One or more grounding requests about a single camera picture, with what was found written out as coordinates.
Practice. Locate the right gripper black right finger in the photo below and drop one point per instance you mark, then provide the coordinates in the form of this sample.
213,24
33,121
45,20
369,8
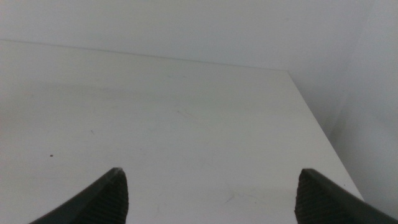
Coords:
320,202

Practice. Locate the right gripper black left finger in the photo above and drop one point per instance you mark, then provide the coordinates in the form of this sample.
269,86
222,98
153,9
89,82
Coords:
104,202

